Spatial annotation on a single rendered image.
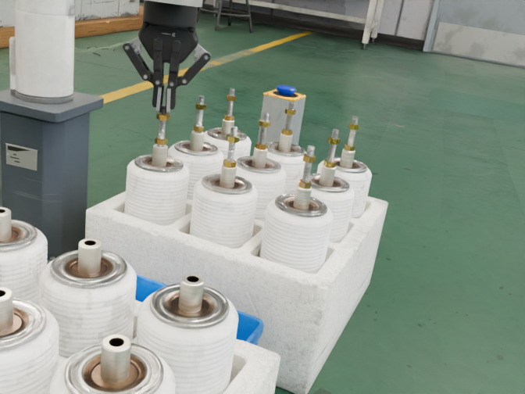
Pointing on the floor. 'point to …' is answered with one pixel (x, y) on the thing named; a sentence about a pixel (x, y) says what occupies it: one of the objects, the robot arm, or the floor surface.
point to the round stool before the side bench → (226, 13)
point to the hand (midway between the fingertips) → (164, 98)
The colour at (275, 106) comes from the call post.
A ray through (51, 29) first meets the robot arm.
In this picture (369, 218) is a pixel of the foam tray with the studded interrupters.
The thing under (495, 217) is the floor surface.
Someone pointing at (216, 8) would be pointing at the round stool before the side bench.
